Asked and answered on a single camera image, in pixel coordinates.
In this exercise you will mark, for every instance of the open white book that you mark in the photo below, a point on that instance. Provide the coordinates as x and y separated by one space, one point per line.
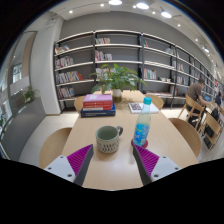
136 107

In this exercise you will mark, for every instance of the light wooden chair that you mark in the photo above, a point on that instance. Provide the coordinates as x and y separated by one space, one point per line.
156 100
53 146
78 104
186 133

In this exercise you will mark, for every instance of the person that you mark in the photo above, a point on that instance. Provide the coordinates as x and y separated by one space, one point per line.
195 91

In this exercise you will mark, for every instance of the clear bottle with blue cap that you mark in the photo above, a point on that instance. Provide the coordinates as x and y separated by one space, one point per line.
142 128

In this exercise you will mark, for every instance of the green plant on grey ledge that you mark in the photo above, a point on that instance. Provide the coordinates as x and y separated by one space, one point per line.
30 95
2 120

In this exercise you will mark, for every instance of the grey shelf unit with books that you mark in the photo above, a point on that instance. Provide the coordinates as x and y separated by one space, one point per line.
83 55

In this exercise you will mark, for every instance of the group of ceiling lights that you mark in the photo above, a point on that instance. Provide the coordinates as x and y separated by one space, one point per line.
142 5

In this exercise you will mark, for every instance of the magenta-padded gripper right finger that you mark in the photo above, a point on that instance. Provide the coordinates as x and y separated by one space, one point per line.
163 166

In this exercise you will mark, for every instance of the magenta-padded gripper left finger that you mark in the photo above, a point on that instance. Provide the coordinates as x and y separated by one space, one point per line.
58 166

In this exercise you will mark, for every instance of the pink book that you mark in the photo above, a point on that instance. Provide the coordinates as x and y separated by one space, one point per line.
97 97

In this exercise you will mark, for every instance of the green potted plant, white pot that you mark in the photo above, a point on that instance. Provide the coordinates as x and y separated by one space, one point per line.
116 78

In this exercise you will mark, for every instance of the grey-green patterned mug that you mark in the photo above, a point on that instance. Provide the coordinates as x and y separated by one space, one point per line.
107 141

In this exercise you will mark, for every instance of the group of wooden chairs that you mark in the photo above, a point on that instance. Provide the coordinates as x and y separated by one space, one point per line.
211 126

